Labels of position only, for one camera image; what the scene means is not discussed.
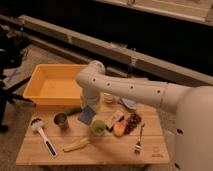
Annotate silver fork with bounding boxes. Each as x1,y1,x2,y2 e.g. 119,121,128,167
134,123,145,154

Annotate dark red grapes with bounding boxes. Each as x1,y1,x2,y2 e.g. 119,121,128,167
124,113,141,134

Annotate green plastic cup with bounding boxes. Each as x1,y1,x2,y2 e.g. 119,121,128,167
91,120,106,136

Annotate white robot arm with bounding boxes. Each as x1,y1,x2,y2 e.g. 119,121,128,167
76,61,213,171

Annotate white plastic cup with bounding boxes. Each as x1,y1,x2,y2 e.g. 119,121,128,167
103,93,116,104

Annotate yellow banana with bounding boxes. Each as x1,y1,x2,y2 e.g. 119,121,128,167
63,138,90,152

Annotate orange fruit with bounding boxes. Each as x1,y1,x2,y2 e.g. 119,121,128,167
113,122,125,137

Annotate tan wooden block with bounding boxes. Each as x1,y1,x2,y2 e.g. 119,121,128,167
105,110,124,131

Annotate yellow plastic bin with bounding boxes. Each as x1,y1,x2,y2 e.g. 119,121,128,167
23,64,85,106

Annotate black tripod stand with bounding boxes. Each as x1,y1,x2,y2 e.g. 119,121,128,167
0,26,30,133

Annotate small metal cup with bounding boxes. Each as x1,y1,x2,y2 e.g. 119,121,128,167
54,113,69,129

